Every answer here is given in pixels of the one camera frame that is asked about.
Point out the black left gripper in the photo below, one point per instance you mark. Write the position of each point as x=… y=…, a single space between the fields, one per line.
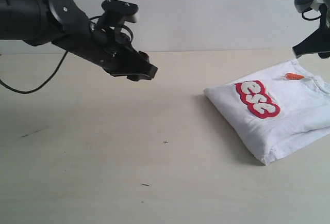
x=109 y=48

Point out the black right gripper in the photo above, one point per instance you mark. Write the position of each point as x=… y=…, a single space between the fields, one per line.
x=318 y=41

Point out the white t-shirt red lettering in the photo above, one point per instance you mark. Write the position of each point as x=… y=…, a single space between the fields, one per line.
x=273 y=116

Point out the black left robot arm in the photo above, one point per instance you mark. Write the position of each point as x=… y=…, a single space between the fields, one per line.
x=38 y=22

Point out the orange neck label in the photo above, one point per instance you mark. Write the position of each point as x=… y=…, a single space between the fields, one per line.
x=293 y=76

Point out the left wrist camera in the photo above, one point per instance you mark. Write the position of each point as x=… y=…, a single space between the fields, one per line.
x=117 y=13

